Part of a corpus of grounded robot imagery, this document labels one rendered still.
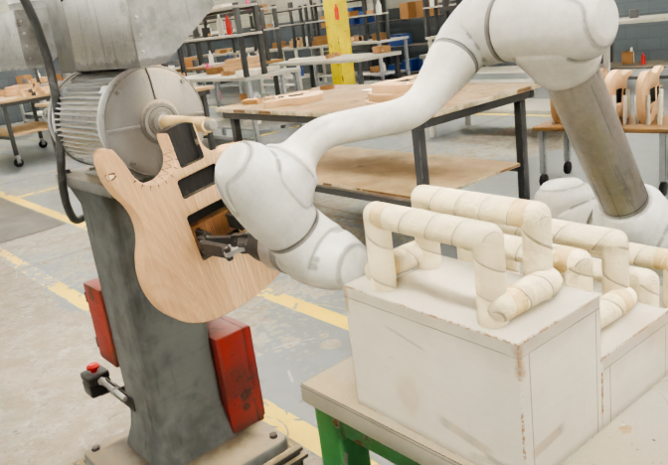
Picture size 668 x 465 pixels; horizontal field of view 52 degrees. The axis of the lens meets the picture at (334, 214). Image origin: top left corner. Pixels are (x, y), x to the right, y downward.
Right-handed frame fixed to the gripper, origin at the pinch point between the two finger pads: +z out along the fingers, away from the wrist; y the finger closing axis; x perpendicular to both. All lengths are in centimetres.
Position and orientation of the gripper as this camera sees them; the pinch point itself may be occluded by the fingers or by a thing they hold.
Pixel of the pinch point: (216, 228)
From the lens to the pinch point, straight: 140.7
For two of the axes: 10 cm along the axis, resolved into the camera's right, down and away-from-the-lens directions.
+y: 7.1, -4.3, 5.5
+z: -6.5, -1.2, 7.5
